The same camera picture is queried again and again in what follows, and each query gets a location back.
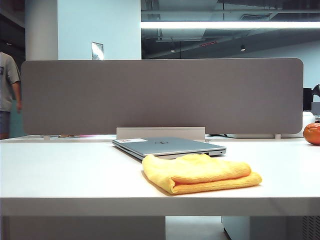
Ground silver Dell laptop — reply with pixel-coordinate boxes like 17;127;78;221
112;136;227;161

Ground long ceiling light strip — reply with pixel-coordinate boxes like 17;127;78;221
139;20;320;29

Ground person in grey t-shirt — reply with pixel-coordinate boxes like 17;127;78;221
0;51;23;140

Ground orange fruit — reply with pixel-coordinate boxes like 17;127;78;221
302;122;320;146

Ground grey fabric desk divider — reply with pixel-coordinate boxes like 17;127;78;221
20;57;304;136

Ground yellow microfibre rag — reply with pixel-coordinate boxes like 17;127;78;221
141;153;263;196

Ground framed wall notice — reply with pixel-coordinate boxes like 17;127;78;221
91;41;104;61

